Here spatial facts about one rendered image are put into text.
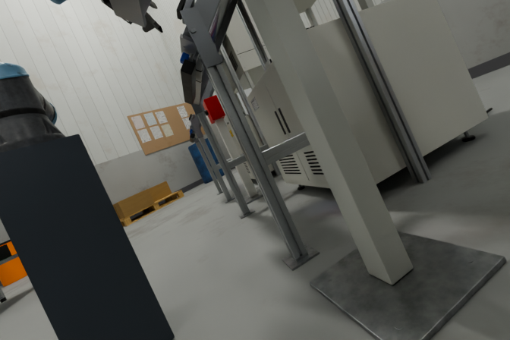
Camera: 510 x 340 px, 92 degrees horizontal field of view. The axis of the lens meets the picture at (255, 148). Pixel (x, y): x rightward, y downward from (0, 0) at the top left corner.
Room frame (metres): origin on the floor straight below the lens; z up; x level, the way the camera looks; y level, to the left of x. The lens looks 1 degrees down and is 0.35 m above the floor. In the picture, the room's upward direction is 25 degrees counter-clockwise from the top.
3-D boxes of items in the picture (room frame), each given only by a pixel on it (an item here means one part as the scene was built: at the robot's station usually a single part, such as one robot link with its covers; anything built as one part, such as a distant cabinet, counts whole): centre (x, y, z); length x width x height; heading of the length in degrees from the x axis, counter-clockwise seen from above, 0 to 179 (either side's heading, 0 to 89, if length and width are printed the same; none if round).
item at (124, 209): (4.68, 2.30, 0.21); 1.14 x 0.78 x 0.43; 132
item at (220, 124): (1.78, 0.15, 0.39); 0.24 x 0.24 x 0.78; 15
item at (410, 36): (1.21, -0.48, 0.31); 0.70 x 0.65 x 0.62; 15
